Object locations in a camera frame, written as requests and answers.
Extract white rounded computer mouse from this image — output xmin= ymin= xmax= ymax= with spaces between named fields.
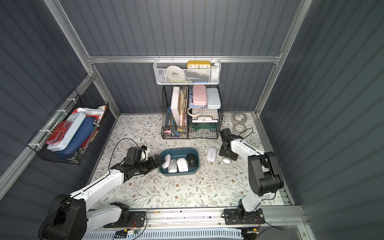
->
xmin=207 ymin=147 xmax=217 ymax=162

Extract white slim computer mouse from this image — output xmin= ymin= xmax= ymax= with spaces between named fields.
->
xmin=168 ymin=158 xmax=178 ymax=174

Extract teal plastic storage box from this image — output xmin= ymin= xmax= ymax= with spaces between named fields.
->
xmin=158 ymin=148 xmax=200 ymax=177

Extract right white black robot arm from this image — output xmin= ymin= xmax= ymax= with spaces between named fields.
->
xmin=219 ymin=129 xmax=284 ymax=216

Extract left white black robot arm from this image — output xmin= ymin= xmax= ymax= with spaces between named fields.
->
xmin=38 ymin=146 xmax=165 ymax=240

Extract black computer mouse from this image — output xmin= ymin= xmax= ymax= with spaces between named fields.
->
xmin=187 ymin=154 xmax=198 ymax=168

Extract white box upright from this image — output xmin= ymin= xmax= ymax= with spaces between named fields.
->
xmin=171 ymin=86 xmax=181 ymax=126

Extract clear tape roll front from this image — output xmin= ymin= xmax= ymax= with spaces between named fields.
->
xmin=233 ymin=123 xmax=248 ymax=135

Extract clear tape roll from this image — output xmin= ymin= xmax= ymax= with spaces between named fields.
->
xmin=231 ymin=113 xmax=248 ymax=125
xmin=233 ymin=123 xmax=248 ymax=135

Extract clear tape roll rear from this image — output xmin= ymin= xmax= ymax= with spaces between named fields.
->
xmin=231 ymin=113 xmax=248 ymax=125

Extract light grey pencil case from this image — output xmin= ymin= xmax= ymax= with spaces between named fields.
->
xmin=207 ymin=88 xmax=222 ymax=110

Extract pink pencil case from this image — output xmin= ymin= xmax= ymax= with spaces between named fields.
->
xmin=193 ymin=85 xmax=207 ymax=106

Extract blue zip case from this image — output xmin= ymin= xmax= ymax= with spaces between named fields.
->
xmin=56 ymin=117 xmax=96 ymax=159

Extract small circuit board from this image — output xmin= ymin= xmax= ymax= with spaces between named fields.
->
xmin=113 ymin=229 xmax=140 ymax=239

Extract white plastic case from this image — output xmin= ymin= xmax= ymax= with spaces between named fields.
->
xmin=47 ymin=113 xmax=86 ymax=152

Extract white tape roll in basket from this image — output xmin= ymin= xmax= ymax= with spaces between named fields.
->
xmin=165 ymin=66 xmax=186 ymax=83

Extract yellow clock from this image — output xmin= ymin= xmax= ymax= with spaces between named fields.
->
xmin=187 ymin=60 xmax=212 ymax=69

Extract white mesh hanging basket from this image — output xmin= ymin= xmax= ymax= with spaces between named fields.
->
xmin=153 ymin=59 xmax=222 ymax=85

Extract red wallet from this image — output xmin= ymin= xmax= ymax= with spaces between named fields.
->
xmin=46 ymin=121 xmax=72 ymax=145

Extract tape ring in organizer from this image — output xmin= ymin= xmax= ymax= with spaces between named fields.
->
xmin=187 ymin=106 xmax=203 ymax=118

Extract black wire desk organizer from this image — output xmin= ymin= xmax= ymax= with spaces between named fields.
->
xmin=161 ymin=86 xmax=223 ymax=140

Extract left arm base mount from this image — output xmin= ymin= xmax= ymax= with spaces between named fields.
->
xmin=103 ymin=211 xmax=146 ymax=229

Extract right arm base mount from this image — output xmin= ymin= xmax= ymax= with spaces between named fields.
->
xmin=221 ymin=209 xmax=265 ymax=225

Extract black wire wall basket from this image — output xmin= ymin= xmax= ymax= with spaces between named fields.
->
xmin=28 ymin=91 xmax=109 ymax=165

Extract aluminium rail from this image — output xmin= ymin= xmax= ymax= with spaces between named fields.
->
xmin=80 ymin=205 xmax=316 ymax=240

